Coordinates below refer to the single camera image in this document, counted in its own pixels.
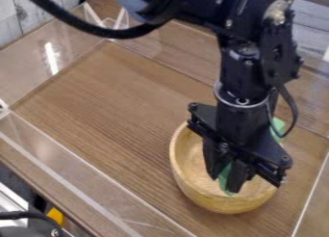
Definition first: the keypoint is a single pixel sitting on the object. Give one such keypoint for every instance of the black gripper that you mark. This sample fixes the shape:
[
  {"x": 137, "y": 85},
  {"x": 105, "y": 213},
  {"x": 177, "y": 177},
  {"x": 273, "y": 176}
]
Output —
[{"x": 234, "y": 130}]

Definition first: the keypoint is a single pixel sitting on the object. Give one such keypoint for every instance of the green rectangular block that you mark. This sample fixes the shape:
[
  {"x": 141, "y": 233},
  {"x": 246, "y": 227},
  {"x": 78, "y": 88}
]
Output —
[{"x": 225, "y": 172}]

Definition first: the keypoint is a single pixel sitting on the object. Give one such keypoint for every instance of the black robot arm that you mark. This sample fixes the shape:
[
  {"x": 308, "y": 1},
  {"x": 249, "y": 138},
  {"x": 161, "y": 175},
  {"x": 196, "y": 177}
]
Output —
[{"x": 258, "y": 63}]

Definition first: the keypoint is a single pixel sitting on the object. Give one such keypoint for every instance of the brown wooden bowl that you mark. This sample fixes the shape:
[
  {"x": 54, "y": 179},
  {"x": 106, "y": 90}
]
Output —
[{"x": 198, "y": 187}]

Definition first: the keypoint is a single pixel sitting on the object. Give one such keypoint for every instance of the yellow black device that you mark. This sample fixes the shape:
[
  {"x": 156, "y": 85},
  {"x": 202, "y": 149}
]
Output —
[{"x": 52, "y": 224}]

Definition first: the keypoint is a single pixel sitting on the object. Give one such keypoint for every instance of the clear acrylic corner bracket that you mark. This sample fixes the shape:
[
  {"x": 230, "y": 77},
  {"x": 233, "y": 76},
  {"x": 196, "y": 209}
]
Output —
[{"x": 117, "y": 23}]

